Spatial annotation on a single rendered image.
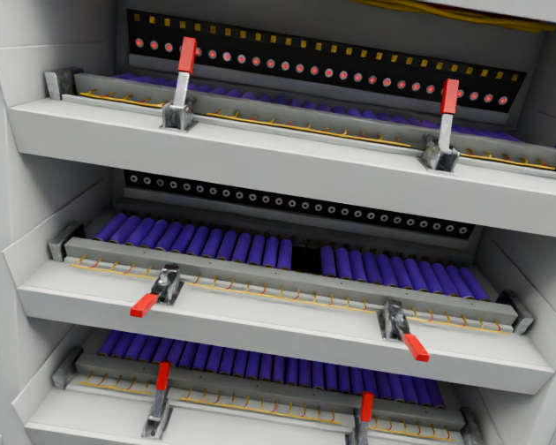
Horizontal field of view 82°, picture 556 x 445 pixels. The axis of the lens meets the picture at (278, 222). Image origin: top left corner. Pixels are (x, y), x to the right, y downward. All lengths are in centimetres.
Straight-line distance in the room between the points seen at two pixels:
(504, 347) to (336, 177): 29
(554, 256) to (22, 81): 61
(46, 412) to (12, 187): 30
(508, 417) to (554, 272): 20
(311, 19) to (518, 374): 52
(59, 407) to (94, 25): 50
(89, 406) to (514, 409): 55
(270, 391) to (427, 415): 23
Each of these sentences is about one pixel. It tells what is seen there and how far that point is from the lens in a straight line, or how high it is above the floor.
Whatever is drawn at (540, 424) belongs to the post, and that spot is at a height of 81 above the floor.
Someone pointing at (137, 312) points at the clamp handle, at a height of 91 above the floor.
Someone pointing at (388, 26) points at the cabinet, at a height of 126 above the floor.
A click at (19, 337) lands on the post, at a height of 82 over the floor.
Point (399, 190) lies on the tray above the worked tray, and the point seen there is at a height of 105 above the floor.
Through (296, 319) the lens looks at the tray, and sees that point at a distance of 39.
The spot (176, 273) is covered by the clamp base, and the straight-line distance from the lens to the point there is 40.
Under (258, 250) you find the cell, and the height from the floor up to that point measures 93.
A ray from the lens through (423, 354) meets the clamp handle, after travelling 35.
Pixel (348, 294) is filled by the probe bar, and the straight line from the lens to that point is 41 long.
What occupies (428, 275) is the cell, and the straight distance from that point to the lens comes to 50.
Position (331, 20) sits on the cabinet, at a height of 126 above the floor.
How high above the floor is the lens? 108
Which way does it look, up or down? 14 degrees down
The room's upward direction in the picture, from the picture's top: 9 degrees clockwise
